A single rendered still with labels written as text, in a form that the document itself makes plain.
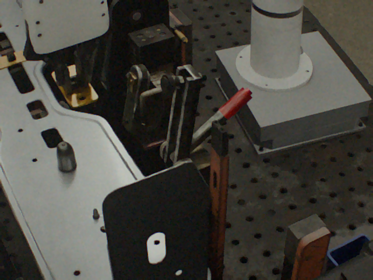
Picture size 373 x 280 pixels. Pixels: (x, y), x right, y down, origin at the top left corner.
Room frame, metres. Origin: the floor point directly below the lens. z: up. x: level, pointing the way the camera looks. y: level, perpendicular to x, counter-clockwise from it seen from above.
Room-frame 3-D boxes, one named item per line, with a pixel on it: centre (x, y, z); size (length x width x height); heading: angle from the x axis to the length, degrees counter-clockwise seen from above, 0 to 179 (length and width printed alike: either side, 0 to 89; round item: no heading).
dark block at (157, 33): (1.01, 0.05, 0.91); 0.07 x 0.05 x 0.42; 117
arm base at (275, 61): (1.34, -0.23, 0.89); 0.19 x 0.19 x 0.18
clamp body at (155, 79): (0.94, 0.04, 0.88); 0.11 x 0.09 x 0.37; 117
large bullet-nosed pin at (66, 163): (0.81, 0.19, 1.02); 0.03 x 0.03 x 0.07
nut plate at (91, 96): (0.70, 0.14, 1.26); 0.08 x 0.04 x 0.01; 27
